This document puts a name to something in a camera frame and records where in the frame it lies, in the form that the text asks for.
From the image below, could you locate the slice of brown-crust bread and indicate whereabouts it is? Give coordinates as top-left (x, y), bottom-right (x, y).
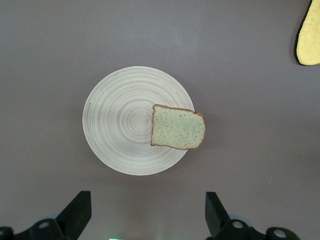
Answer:
top-left (150, 104), bottom-right (207, 151)

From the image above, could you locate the brown table cover sheet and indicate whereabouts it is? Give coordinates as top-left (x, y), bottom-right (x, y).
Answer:
top-left (0, 0), bottom-right (320, 240)

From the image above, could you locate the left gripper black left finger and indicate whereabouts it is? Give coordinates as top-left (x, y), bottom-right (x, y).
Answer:
top-left (0, 190), bottom-right (92, 240)

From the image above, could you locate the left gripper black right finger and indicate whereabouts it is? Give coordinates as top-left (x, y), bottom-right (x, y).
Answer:
top-left (205, 191), bottom-right (300, 240)

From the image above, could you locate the yellow quilted oven mitt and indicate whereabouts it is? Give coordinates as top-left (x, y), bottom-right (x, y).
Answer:
top-left (293, 0), bottom-right (320, 67)

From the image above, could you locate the round pale wooden plate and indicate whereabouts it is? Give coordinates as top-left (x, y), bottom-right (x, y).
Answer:
top-left (82, 65), bottom-right (195, 176)

